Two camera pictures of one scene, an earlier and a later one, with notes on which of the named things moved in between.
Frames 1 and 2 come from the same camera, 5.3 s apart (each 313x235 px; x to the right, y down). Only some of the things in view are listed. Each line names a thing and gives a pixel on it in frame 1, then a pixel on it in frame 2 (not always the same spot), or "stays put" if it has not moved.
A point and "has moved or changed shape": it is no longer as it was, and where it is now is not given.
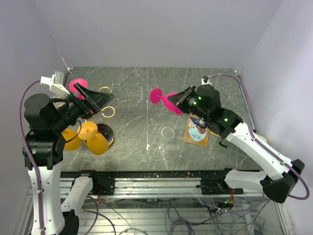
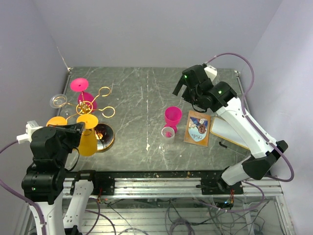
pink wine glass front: x=156 y=96 to x=172 y=116
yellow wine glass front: x=97 y=143 has moved or changed shape
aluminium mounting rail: x=209 y=187 stays put
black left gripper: x=94 y=101 to x=77 y=129
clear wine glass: x=167 y=135 stays put
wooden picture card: x=197 y=130 stays put
